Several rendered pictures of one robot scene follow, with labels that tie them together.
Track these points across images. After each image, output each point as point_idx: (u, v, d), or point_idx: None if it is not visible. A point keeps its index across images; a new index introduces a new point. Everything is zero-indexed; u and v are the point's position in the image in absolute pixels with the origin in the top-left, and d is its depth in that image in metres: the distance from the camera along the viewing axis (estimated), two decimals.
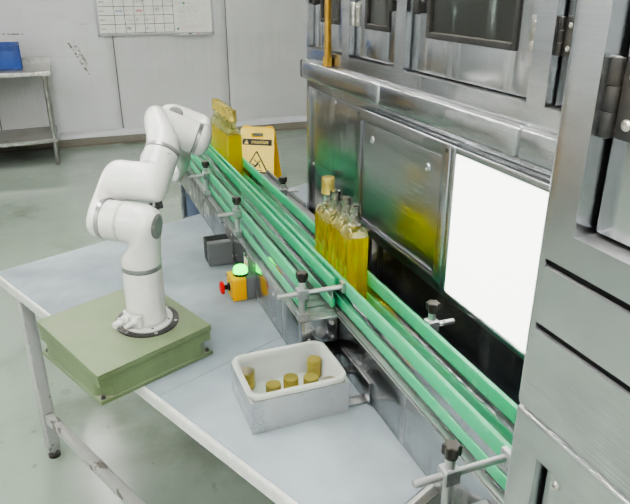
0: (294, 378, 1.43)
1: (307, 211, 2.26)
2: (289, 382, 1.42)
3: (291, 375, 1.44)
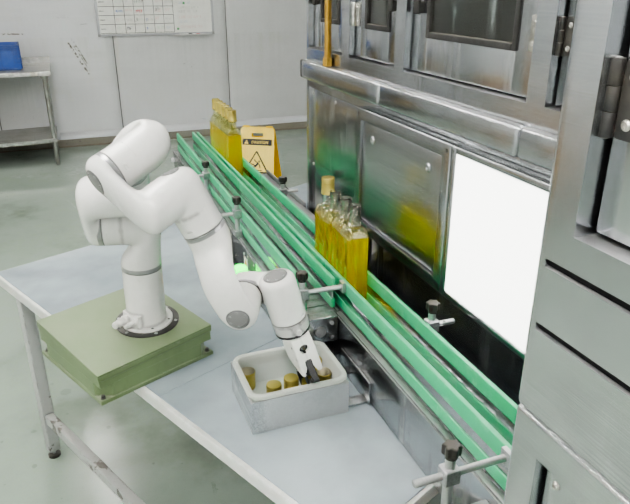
0: (294, 378, 1.43)
1: (307, 211, 2.26)
2: (289, 382, 1.42)
3: (291, 375, 1.44)
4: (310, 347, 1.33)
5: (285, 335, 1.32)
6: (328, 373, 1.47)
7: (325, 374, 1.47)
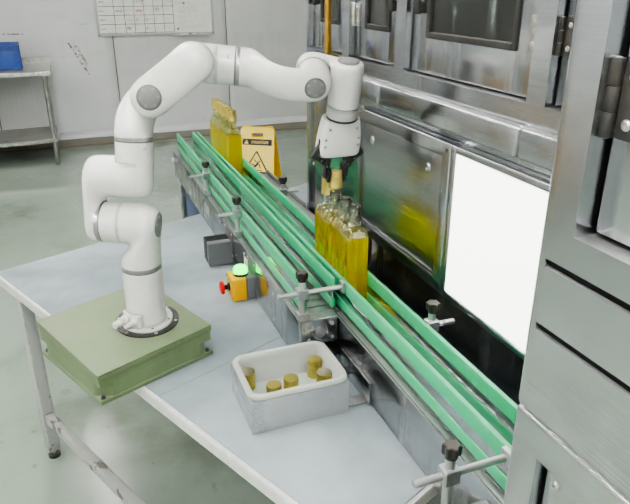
0: (294, 378, 1.43)
1: (307, 211, 2.26)
2: (289, 382, 1.42)
3: (291, 375, 1.44)
4: None
5: (357, 116, 1.49)
6: (328, 373, 1.47)
7: (325, 374, 1.47)
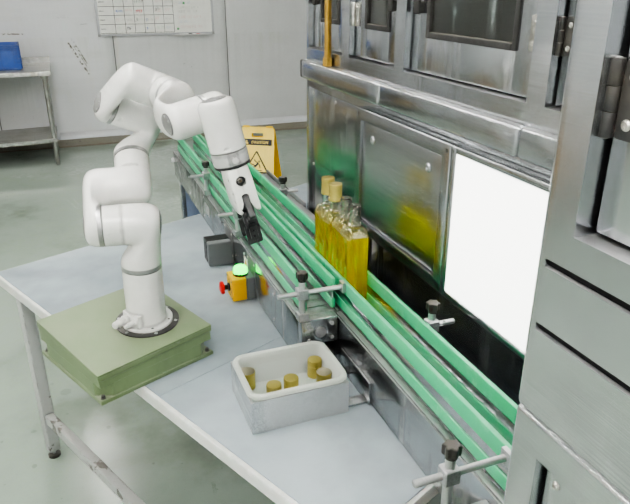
0: (294, 378, 1.43)
1: (307, 211, 2.26)
2: (289, 382, 1.42)
3: (291, 375, 1.44)
4: (247, 180, 1.28)
5: (222, 165, 1.28)
6: (328, 373, 1.47)
7: (325, 374, 1.47)
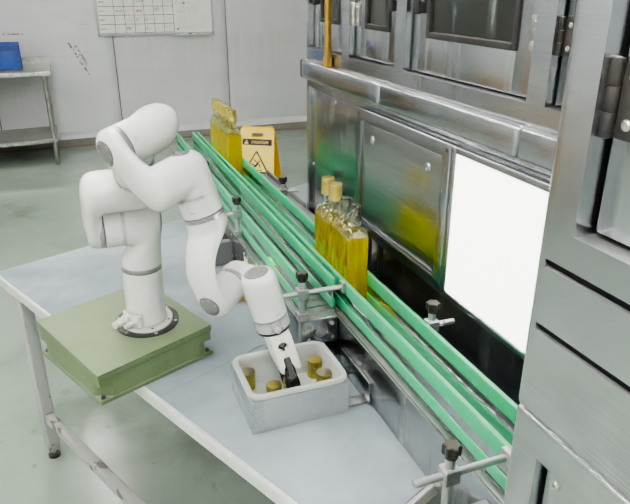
0: None
1: (307, 211, 2.26)
2: None
3: None
4: (289, 345, 1.34)
5: (264, 332, 1.33)
6: (328, 373, 1.47)
7: (325, 374, 1.47)
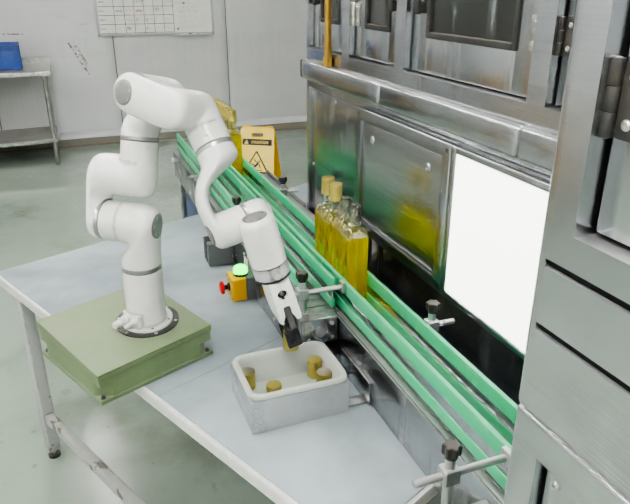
0: None
1: (307, 211, 2.26)
2: None
3: None
4: (289, 293, 1.29)
5: (263, 279, 1.29)
6: (328, 373, 1.47)
7: (325, 374, 1.47)
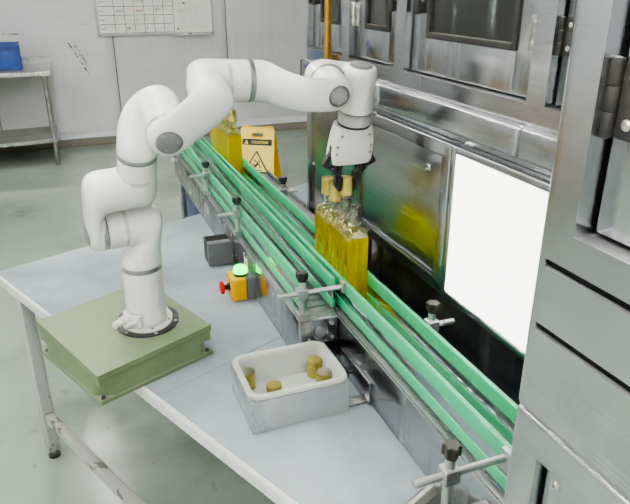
0: (348, 175, 1.55)
1: (307, 211, 2.26)
2: (353, 178, 1.54)
3: (343, 176, 1.54)
4: None
5: (370, 122, 1.44)
6: (328, 373, 1.47)
7: (325, 374, 1.47)
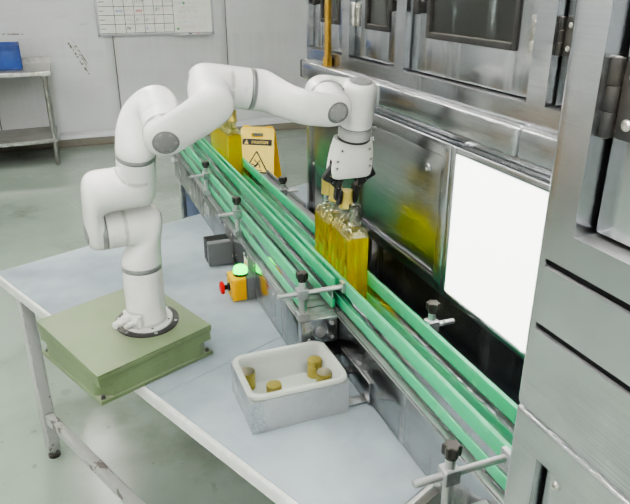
0: (348, 188, 1.56)
1: (307, 211, 2.26)
2: (353, 191, 1.55)
3: (343, 189, 1.56)
4: None
5: (369, 136, 1.45)
6: (328, 373, 1.47)
7: (325, 374, 1.47)
